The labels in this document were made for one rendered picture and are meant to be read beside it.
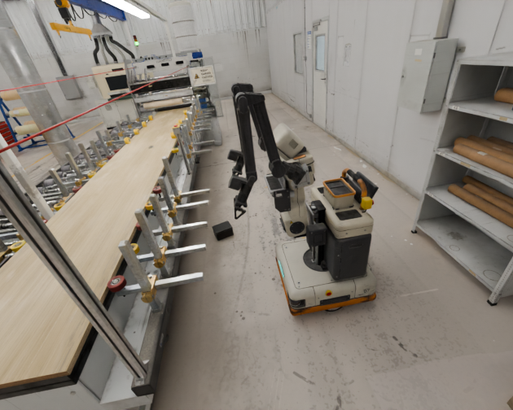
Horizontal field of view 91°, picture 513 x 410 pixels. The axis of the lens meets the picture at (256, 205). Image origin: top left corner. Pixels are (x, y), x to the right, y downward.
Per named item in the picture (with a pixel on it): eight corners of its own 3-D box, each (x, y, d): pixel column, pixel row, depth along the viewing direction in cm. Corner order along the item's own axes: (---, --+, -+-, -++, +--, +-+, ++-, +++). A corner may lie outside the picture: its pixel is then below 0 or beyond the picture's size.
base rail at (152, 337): (205, 119, 538) (204, 114, 532) (155, 393, 105) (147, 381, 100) (202, 119, 537) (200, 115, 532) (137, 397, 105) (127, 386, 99)
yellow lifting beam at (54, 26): (94, 38, 655) (88, 23, 638) (59, 34, 511) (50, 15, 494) (90, 39, 655) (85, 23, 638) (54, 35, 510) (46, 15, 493)
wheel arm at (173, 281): (203, 276, 132) (202, 271, 130) (203, 281, 129) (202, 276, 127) (120, 292, 130) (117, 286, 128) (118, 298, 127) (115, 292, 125)
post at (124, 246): (163, 307, 134) (128, 238, 109) (161, 313, 131) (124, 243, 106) (156, 308, 134) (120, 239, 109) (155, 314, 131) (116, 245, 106)
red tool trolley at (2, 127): (21, 145, 835) (5, 119, 792) (8, 152, 772) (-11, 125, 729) (5, 147, 828) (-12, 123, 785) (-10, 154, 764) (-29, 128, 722)
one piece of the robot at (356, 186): (343, 194, 196) (357, 168, 186) (365, 220, 166) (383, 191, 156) (330, 192, 193) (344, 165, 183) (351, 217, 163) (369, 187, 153)
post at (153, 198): (177, 250, 179) (155, 192, 153) (177, 254, 176) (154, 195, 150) (173, 251, 179) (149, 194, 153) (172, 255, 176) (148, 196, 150)
